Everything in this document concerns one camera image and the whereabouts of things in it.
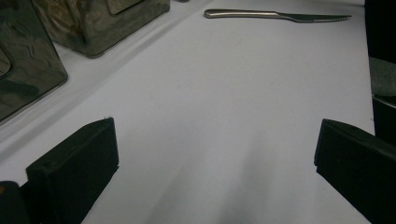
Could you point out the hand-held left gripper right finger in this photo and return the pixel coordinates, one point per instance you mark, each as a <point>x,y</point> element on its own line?
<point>358,168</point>

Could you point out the silver metal knife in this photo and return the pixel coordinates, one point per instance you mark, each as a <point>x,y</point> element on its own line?
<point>243,14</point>

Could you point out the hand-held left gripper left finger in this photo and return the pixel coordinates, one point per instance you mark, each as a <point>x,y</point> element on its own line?
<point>74,174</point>

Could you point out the translucent grey plastic bin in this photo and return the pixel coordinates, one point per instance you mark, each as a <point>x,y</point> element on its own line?
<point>93,28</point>
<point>28,62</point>

